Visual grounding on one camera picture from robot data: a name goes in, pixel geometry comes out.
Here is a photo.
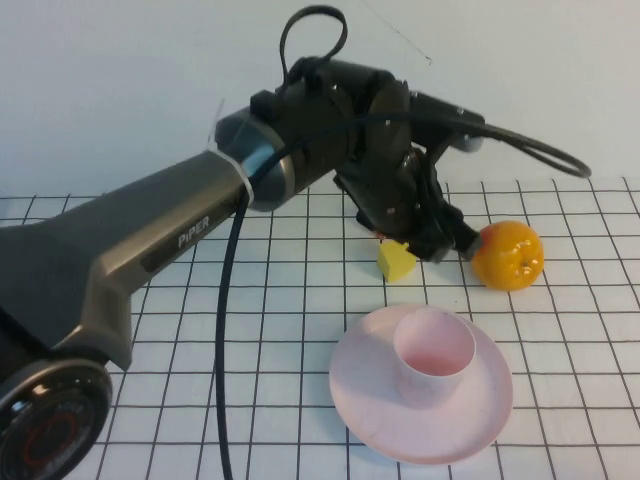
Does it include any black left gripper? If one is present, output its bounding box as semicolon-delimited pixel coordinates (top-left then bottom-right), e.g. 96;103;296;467
333;144;484;264

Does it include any pink plastic cup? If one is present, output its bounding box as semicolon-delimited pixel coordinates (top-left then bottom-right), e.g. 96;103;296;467
392;307;477;410

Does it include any pink plastic plate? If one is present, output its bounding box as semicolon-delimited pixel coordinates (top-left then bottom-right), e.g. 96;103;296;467
328;302;515;465

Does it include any yellow foam cube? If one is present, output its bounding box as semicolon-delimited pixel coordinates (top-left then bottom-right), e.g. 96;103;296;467
377;241;418;284

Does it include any orange yellow toy pear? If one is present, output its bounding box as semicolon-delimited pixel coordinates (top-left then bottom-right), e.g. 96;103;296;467
472;220;545;293

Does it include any white black-grid table cloth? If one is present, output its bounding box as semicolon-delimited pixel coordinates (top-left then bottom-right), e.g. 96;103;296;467
0;177;640;480

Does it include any white zip tie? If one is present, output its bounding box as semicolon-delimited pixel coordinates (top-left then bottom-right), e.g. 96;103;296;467
204;98;257;204

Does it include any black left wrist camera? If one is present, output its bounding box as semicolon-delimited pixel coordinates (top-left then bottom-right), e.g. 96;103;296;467
409;92;489;154

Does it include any long black camera cable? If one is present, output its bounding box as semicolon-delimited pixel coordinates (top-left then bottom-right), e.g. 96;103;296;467
212;112;595;479

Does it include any black looped flat cable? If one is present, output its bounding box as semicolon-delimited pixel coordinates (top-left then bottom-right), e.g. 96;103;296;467
278;8;348;94

